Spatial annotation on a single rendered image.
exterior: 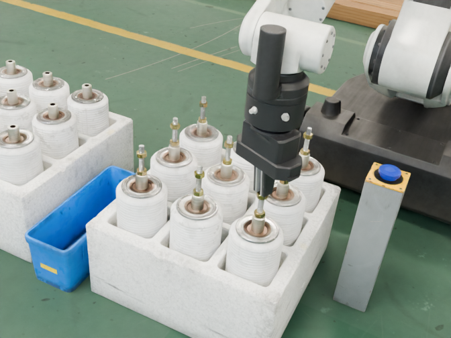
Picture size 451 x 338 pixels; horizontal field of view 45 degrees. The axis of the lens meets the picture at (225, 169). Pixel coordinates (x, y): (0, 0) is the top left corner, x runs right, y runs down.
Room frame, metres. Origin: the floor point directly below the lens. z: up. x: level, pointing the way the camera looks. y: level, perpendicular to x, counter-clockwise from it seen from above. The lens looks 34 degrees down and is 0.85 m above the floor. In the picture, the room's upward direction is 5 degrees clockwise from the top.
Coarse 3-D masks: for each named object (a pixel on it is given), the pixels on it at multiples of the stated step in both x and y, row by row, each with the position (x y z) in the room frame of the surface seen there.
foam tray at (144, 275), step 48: (336, 192) 0.96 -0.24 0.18; (96, 240) 0.77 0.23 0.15; (144, 240) 0.75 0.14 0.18; (96, 288) 0.77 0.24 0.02; (144, 288) 0.72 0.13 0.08; (192, 288) 0.68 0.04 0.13; (240, 288) 0.65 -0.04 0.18; (288, 288) 0.68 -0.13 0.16; (192, 336) 0.68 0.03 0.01; (240, 336) 0.64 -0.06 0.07
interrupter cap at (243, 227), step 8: (248, 216) 0.75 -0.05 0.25; (240, 224) 0.73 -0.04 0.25; (248, 224) 0.73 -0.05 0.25; (264, 224) 0.74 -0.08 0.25; (272, 224) 0.74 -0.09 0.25; (240, 232) 0.71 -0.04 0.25; (248, 232) 0.71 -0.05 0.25; (264, 232) 0.72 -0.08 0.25; (272, 232) 0.72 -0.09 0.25; (248, 240) 0.69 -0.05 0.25; (256, 240) 0.69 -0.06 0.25; (264, 240) 0.69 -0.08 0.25; (272, 240) 0.70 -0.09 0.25
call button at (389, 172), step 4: (384, 164) 0.85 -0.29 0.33; (388, 164) 0.85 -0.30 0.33; (380, 168) 0.83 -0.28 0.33; (384, 168) 0.83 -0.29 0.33; (388, 168) 0.83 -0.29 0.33; (392, 168) 0.84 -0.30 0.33; (396, 168) 0.84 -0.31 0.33; (380, 172) 0.83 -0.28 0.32; (384, 172) 0.82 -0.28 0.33; (388, 172) 0.82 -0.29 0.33; (392, 172) 0.82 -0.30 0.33; (396, 172) 0.82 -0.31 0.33; (400, 172) 0.83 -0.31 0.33; (384, 176) 0.82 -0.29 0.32; (388, 176) 0.81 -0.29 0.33; (392, 176) 0.81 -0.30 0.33; (396, 176) 0.81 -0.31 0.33; (392, 180) 0.82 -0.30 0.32
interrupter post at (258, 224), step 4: (252, 216) 0.72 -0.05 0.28; (264, 216) 0.72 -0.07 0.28; (252, 220) 0.72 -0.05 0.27; (256, 220) 0.71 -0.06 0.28; (260, 220) 0.71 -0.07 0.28; (264, 220) 0.72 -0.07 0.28; (252, 224) 0.72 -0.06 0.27; (256, 224) 0.71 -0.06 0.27; (260, 224) 0.71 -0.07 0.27; (252, 228) 0.72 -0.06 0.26; (256, 228) 0.71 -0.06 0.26; (260, 228) 0.71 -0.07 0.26; (256, 232) 0.71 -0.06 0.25; (260, 232) 0.71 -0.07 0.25
